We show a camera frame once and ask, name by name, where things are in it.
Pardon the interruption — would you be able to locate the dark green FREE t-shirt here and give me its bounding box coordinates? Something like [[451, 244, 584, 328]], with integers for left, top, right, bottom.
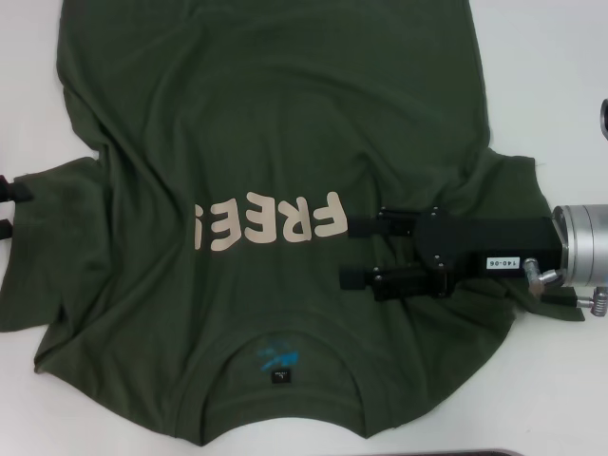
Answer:
[[0, 0, 588, 431]]

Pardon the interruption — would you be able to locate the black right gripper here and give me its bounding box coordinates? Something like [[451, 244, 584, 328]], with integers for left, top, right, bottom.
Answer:
[[338, 207, 566, 303]]

